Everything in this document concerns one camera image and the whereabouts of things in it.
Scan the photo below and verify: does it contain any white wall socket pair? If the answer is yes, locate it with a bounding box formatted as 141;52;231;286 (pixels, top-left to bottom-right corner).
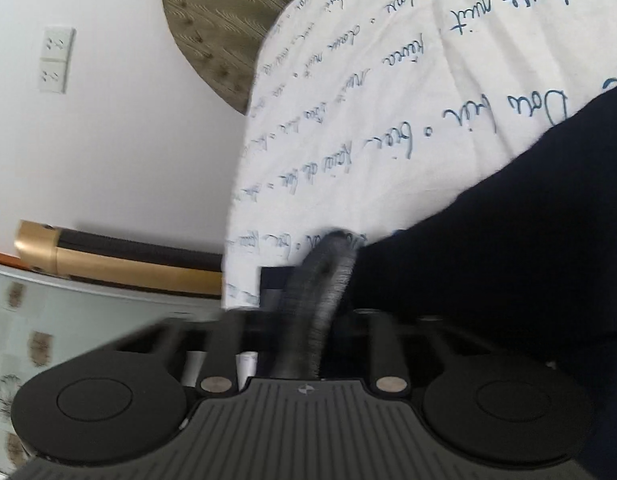
37;26;75;94

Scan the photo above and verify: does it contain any grey knit sweater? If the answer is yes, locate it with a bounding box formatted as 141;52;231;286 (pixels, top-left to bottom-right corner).
273;87;617;479

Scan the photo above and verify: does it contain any white bedsheet with blue script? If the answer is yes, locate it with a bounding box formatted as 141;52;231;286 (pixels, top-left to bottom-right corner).
223;0;617;308

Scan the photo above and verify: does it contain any olive upholstered headboard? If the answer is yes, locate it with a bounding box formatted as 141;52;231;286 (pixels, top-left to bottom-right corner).
162;0;291;114

